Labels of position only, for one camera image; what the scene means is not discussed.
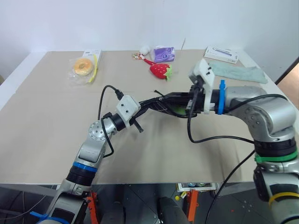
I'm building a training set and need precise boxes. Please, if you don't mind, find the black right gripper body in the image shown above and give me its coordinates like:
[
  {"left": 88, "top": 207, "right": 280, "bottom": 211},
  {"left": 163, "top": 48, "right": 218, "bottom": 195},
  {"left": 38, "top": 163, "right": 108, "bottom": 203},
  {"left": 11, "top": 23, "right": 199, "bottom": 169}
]
[{"left": 186, "top": 85, "right": 210, "bottom": 114}]

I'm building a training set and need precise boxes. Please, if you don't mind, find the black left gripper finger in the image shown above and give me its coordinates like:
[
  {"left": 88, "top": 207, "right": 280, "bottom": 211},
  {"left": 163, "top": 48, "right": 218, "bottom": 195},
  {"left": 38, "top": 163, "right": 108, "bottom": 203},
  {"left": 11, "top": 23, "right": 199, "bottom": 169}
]
[
  {"left": 144, "top": 97, "right": 164, "bottom": 108},
  {"left": 132, "top": 118, "right": 144, "bottom": 134}
]

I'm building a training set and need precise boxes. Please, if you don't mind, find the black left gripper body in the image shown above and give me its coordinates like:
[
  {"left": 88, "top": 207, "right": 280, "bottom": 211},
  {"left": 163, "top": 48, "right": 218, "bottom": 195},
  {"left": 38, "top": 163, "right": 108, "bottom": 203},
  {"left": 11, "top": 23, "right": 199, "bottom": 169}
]
[{"left": 134, "top": 101, "right": 152, "bottom": 121}]

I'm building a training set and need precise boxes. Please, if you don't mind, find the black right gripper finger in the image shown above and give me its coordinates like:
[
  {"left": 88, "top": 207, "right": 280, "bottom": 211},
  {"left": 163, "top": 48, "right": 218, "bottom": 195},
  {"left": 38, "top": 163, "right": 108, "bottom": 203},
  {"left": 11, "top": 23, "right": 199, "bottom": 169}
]
[
  {"left": 174, "top": 109, "right": 194, "bottom": 118},
  {"left": 164, "top": 92, "right": 191, "bottom": 101}
]

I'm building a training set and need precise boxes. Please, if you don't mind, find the green highlighter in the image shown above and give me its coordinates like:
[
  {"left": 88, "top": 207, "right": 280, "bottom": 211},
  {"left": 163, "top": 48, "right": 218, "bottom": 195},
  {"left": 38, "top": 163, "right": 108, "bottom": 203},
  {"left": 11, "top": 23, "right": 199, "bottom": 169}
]
[{"left": 173, "top": 105, "right": 188, "bottom": 115}]

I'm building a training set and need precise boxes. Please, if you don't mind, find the red strawberry plush toy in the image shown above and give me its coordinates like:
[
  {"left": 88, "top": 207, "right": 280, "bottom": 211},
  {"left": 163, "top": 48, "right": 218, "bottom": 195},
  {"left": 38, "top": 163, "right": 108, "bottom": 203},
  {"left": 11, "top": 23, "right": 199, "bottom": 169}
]
[{"left": 142, "top": 58, "right": 173, "bottom": 83}]

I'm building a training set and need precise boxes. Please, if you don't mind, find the purple tissue pack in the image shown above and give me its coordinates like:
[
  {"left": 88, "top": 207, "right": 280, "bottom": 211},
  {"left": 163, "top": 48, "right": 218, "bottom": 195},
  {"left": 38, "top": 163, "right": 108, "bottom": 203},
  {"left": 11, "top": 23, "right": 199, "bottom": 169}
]
[{"left": 149, "top": 45, "right": 176, "bottom": 64}]

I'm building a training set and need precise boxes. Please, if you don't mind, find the light green cloth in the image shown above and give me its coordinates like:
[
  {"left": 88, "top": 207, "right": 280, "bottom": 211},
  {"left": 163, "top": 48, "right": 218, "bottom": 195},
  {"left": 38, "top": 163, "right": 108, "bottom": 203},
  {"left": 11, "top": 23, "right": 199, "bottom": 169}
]
[{"left": 207, "top": 61, "right": 268, "bottom": 84}]

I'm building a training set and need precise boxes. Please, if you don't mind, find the white box with purple print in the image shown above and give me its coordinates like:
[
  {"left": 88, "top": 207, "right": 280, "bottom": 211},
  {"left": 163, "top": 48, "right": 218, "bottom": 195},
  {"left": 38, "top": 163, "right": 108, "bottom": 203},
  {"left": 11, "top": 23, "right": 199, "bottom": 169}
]
[{"left": 203, "top": 45, "right": 240, "bottom": 65}]

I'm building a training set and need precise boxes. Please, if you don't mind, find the white tray under table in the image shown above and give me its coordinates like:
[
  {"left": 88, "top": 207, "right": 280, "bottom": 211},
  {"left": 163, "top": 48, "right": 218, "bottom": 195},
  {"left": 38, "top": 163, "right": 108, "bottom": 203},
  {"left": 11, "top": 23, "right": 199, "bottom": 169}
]
[{"left": 177, "top": 182, "right": 218, "bottom": 193}]

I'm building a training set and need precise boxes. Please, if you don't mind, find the bagel in clear plastic bag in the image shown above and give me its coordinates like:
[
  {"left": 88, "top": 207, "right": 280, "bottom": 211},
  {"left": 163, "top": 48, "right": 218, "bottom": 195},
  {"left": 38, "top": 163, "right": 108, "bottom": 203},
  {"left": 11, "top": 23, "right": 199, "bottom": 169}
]
[{"left": 67, "top": 56, "right": 97, "bottom": 86}]

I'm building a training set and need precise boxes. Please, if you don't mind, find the flat white package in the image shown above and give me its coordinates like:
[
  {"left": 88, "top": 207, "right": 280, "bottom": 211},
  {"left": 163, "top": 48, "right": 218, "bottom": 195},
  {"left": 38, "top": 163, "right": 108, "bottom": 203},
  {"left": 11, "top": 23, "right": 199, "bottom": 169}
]
[{"left": 82, "top": 48, "right": 102, "bottom": 69}]

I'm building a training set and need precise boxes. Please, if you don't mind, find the small yellow object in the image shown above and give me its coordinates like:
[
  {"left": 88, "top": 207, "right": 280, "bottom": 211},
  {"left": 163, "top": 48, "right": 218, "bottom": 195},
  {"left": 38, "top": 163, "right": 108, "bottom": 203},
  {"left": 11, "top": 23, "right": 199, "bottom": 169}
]
[{"left": 174, "top": 190, "right": 188, "bottom": 202}]

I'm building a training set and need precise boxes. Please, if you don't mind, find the orange clamp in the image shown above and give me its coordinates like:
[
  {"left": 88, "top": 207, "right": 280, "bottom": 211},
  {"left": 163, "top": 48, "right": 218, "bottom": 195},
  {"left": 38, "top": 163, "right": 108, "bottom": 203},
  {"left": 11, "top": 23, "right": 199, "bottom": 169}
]
[
  {"left": 85, "top": 190, "right": 99, "bottom": 224},
  {"left": 186, "top": 189, "right": 199, "bottom": 224}
]

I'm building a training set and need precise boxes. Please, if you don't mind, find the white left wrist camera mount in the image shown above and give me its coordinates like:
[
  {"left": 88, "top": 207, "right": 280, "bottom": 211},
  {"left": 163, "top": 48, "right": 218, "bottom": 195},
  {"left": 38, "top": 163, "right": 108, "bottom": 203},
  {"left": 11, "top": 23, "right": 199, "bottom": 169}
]
[{"left": 115, "top": 94, "right": 142, "bottom": 129}]

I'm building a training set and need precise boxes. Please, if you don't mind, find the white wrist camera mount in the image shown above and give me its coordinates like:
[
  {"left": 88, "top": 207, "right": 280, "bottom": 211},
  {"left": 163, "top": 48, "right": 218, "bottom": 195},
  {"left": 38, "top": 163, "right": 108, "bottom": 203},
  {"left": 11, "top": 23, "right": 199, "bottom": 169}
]
[
  {"left": 188, "top": 58, "right": 216, "bottom": 115},
  {"left": 115, "top": 94, "right": 142, "bottom": 129}
]

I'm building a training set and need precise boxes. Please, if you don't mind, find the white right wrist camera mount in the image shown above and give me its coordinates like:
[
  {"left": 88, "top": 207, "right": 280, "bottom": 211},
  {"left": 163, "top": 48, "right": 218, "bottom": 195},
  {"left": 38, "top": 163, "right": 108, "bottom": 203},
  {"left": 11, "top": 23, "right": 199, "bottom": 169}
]
[{"left": 188, "top": 58, "right": 216, "bottom": 115}]

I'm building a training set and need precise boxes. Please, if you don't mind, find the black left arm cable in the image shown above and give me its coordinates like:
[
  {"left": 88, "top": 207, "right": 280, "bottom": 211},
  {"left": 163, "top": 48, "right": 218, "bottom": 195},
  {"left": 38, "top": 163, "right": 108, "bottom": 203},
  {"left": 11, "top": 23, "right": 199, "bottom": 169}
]
[{"left": 97, "top": 84, "right": 125, "bottom": 158}]

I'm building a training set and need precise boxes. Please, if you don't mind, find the brown door frame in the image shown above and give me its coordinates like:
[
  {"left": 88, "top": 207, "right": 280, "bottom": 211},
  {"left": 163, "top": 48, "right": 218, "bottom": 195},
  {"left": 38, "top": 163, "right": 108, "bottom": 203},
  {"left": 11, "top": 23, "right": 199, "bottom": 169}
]
[{"left": 274, "top": 55, "right": 299, "bottom": 86}]

